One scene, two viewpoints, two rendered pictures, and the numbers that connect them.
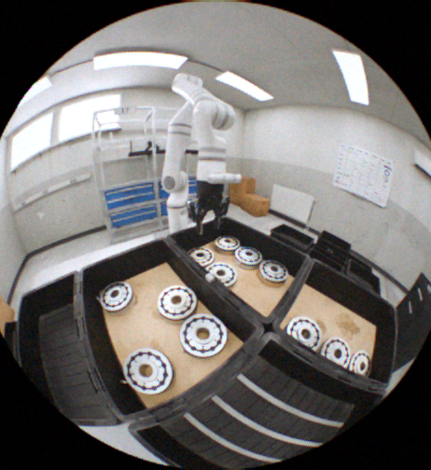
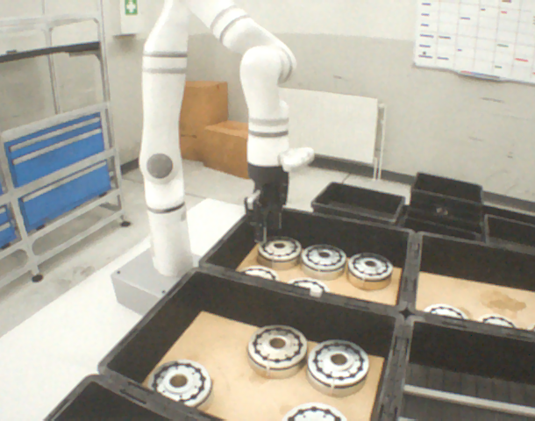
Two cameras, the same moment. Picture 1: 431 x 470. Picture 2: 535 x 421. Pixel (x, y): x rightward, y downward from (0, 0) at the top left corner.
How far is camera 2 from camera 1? 0.42 m
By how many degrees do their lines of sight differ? 21
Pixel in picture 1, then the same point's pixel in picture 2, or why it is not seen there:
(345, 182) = (444, 53)
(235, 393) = (415, 410)
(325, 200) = (404, 103)
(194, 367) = (353, 405)
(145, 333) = (263, 407)
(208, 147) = (273, 120)
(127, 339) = not seen: outside the picture
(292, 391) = (473, 386)
